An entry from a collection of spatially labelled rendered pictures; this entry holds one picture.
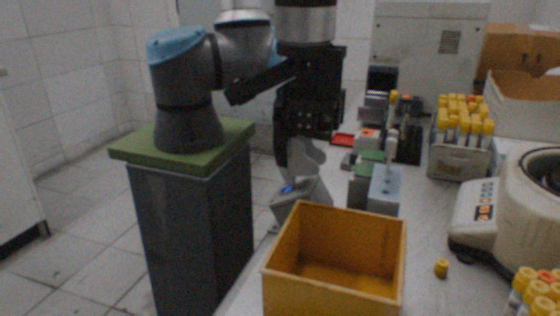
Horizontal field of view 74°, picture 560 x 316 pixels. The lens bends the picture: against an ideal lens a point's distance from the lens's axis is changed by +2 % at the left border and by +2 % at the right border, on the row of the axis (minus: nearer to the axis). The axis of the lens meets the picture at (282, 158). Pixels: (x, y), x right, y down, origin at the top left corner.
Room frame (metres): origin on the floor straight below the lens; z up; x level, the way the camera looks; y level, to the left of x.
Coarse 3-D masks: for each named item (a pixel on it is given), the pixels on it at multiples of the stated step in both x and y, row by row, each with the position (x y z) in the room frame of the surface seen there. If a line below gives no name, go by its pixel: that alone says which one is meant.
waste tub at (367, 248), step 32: (288, 224) 0.35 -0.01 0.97; (320, 224) 0.38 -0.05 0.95; (352, 224) 0.37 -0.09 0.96; (384, 224) 0.36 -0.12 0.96; (288, 256) 0.35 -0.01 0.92; (320, 256) 0.38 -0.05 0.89; (352, 256) 0.37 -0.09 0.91; (384, 256) 0.36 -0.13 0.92; (288, 288) 0.26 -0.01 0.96; (320, 288) 0.25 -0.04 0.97; (352, 288) 0.34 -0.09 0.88; (384, 288) 0.34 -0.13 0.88
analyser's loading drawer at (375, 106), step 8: (368, 96) 0.93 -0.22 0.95; (376, 96) 0.97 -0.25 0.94; (384, 96) 0.96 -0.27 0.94; (368, 104) 0.93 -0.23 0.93; (376, 104) 0.93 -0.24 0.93; (384, 104) 0.92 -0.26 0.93; (360, 112) 0.89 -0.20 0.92; (368, 112) 0.88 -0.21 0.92; (376, 112) 0.87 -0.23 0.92; (384, 112) 0.87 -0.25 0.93; (360, 120) 0.88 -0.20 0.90; (368, 120) 0.88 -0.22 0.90; (376, 120) 0.87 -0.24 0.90
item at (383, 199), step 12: (384, 168) 0.48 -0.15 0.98; (396, 168) 0.48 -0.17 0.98; (372, 180) 0.45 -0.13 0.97; (384, 180) 0.45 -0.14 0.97; (396, 180) 0.45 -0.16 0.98; (372, 192) 0.41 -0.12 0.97; (384, 192) 0.42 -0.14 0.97; (396, 192) 0.42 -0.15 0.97; (372, 204) 0.40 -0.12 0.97; (384, 204) 0.40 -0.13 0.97; (396, 204) 0.39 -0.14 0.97; (396, 216) 0.39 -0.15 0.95
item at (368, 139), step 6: (360, 132) 0.67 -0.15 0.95; (366, 132) 0.68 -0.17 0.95; (372, 132) 0.68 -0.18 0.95; (378, 132) 0.68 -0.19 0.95; (354, 138) 0.67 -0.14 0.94; (360, 138) 0.66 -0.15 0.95; (366, 138) 0.66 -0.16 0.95; (372, 138) 0.65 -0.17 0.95; (378, 138) 0.65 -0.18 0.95; (354, 144) 0.66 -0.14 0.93; (360, 144) 0.66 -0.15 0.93; (366, 144) 0.66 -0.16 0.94; (372, 144) 0.65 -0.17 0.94; (378, 144) 0.66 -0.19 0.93; (354, 150) 0.66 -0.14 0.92; (360, 150) 0.66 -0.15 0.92; (378, 150) 0.67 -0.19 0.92
